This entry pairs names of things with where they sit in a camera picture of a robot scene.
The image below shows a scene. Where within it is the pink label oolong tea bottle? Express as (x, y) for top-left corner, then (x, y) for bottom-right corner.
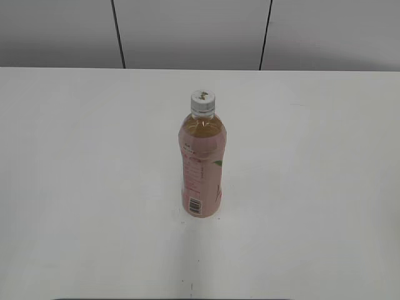
(178, 104), (227, 218)

